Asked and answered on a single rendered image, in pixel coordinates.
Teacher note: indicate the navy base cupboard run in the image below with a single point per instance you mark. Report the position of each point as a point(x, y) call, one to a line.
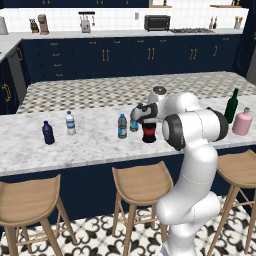
point(126, 56)

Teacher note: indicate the dark fridge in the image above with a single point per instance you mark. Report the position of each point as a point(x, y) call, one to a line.
point(248, 40)

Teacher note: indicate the wooden wall shelf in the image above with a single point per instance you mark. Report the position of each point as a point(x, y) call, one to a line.
point(160, 6)
point(226, 6)

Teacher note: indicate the dark red glass bottle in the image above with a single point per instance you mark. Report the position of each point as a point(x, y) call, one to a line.
point(149, 132)

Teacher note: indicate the pot with wooden tools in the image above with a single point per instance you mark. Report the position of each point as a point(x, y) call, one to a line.
point(238, 23)

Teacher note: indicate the pink glass bottle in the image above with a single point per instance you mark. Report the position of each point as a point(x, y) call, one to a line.
point(242, 123)

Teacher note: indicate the dark condiment bottle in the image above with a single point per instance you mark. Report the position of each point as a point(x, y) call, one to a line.
point(215, 23)
point(211, 23)

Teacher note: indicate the navy side cupboard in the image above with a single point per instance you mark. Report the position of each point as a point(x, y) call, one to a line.
point(7, 90)

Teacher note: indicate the knife block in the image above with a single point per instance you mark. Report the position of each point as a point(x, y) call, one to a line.
point(34, 26)

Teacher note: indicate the white wall socket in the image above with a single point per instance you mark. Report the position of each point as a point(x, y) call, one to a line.
point(136, 15)

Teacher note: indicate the grey bottle with blue cap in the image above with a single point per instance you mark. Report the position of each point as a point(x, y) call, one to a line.
point(122, 128)

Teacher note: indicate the rail with hanging tools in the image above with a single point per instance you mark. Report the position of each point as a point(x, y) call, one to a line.
point(86, 13)

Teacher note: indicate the black toaster oven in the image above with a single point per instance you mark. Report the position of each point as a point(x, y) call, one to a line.
point(157, 23)

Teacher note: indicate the white plastic water bottle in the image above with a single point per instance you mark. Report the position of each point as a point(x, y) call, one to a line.
point(70, 124)

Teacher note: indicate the grey dishwasher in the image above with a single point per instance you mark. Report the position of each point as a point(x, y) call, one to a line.
point(16, 75)

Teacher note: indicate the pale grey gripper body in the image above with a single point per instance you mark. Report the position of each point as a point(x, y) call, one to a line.
point(139, 112)

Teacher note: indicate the navy wall cupboard run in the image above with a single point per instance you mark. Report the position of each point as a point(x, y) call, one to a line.
point(73, 3)

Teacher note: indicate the black hob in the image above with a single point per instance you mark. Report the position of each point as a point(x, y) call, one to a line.
point(191, 30)

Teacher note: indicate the wooden bar stool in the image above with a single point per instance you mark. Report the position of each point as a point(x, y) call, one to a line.
point(141, 181)
point(28, 200)
point(238, 168)

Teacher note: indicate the dark blue plastic bottle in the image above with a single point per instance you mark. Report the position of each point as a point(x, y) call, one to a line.
point(48, 134)

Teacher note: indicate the green glass bottle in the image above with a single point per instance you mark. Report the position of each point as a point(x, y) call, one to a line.
point(231, 108)

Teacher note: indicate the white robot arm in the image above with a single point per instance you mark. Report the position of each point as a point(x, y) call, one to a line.
point(196, 173)

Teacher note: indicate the brown coffee machine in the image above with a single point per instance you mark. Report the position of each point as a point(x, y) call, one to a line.
point(43, 24)

